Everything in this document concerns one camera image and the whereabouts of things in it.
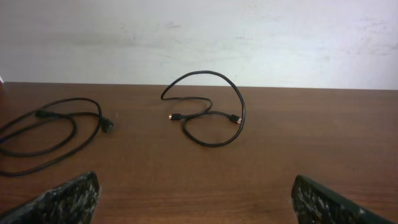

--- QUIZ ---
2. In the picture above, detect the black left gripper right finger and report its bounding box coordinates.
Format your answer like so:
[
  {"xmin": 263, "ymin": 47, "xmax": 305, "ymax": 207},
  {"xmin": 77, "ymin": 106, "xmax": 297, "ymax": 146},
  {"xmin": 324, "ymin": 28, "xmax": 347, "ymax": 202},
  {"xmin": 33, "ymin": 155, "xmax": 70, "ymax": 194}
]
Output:
[{"xmin": 290, "ymin": 175, "xmax": 393, "ymax": 224}]

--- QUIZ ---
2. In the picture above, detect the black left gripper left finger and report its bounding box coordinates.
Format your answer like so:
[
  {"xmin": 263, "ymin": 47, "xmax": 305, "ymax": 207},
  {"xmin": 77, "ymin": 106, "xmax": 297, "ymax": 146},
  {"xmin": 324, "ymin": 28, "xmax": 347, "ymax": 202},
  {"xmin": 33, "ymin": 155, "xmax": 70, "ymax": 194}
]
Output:
[{"xmin": 1, "ymin": 171, "xmax": 101, "ymax": 224}]

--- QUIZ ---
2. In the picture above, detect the thick black USB cable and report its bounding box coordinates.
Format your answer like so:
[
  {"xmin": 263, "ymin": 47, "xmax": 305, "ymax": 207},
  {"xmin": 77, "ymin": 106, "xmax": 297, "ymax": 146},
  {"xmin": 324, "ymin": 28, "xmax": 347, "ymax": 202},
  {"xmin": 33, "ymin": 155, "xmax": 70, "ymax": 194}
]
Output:
[{"xmin": 0, "ymin": 97, "xmax": 115, "ymax": 178}]

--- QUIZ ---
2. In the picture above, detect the short black USB cable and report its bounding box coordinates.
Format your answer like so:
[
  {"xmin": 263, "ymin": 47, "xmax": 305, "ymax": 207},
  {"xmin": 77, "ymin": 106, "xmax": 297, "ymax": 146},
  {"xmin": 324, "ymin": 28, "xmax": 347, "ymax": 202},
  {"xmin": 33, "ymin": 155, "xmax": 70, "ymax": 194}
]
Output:
[{"xmin": 160, "ymin": 70, "xmax": 247, "ymax": 148}]

